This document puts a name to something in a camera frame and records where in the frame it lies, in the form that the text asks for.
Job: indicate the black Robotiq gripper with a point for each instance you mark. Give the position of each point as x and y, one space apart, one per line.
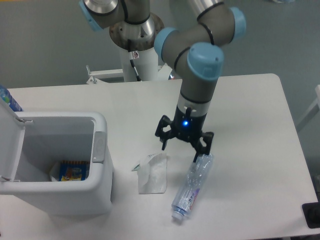
186 126

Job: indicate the clear crushed plastic bottle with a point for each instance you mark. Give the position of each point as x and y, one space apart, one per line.
190 187

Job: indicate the clear plastic bag wrapper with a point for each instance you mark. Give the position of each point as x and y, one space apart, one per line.
152 174

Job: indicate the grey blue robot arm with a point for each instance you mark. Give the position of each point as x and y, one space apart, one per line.
194 54

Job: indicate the white trash can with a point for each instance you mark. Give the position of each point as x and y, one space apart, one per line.
49 139

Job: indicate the white trash can lid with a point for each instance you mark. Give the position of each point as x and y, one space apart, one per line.
12 132

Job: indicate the colourful snack packet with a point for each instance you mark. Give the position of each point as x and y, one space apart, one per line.
73 171

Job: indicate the black device at table edge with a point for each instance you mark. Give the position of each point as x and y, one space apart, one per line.
312 214

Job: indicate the blue bottle behind bin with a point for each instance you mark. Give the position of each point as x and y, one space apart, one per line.
9 100

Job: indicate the white middle floor bracket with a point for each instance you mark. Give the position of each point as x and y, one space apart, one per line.
165 73

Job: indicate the white floor bracket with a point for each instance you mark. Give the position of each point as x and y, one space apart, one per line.
108 76
165 73

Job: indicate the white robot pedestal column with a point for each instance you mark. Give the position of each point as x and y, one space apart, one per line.
144 63

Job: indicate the white left floor bracket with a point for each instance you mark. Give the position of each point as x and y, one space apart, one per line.
108 76

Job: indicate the white frame at right edge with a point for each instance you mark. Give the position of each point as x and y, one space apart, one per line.
310 112

